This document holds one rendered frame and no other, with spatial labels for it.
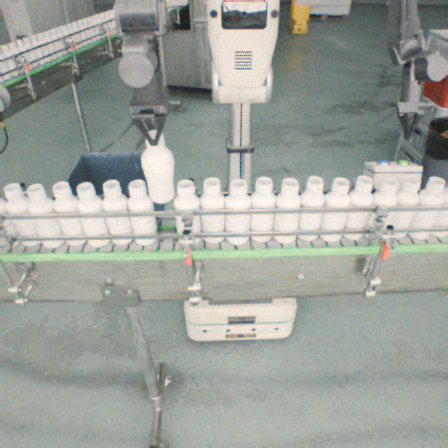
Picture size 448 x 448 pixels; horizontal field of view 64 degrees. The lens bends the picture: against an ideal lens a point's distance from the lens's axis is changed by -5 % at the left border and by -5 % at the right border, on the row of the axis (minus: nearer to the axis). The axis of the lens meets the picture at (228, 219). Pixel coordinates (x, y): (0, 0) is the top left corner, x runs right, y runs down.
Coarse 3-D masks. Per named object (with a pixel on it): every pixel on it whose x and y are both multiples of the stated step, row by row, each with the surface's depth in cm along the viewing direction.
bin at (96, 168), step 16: (80, 160) 139; (96, 160) 143; (112, 160) 143; (128, 160) 144; (80, 176) 139; (96, 176) 147; (112, 176) 148; (128, 176) 148; (144, 176) 148; (96, 192) 152; (128, 192) 153; (160, 208) 139; (160, 224) 139
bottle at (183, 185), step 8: (184, 184) 86; (192, 184) 85; (184, 192) 84; (192, 192) 85; (176, 200) 86; (184, 200) 85; (192, 200) 86; (176, 208) 86; (184, 208) 85; (192, 208) 86; (176, 216) 88; (176, 224) 90; (200, 224) 91; (200, 232) 92
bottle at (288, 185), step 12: (288, 180) 86; (288, 192) 85; (276, 204) 88; (288, 204) 86; (276, 216) 89; (288, 216) 87; (276, 228) 91; (288, 228) 90; (276, 240) 94; (288, 240) 92
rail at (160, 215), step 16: (224, 192) 91; (272, 192) 91; (288, 208) 86; (304, 208) 86; (320, 208) 86; (336, 208) 86; (352, 208) 86; (368, 208) 86; (400, 208) 86; (416, 208) 86; (432, 208) 87; (16, 240) 89; (32, 240) 89; (64, 240) 89; (80, 240) 89
